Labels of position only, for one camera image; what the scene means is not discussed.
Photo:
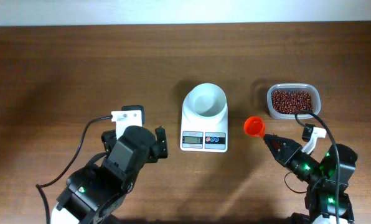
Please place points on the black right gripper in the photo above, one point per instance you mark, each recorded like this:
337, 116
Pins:
287, 153

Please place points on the orange plastic scoop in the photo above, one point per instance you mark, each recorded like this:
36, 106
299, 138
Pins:
254, 126

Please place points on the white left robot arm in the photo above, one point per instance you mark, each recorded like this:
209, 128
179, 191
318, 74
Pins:
96, 190

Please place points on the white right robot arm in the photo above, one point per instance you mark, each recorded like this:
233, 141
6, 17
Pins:
327, 180

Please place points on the white digital kitchen scale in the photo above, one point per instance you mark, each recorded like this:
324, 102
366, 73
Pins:
203, 135

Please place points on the red azuki beans in container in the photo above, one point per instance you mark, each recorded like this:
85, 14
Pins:
289, 102

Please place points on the clear plastic bean container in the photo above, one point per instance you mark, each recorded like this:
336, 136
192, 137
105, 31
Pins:
316, 101

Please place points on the white round bowl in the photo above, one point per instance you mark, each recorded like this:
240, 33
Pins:
208, 101

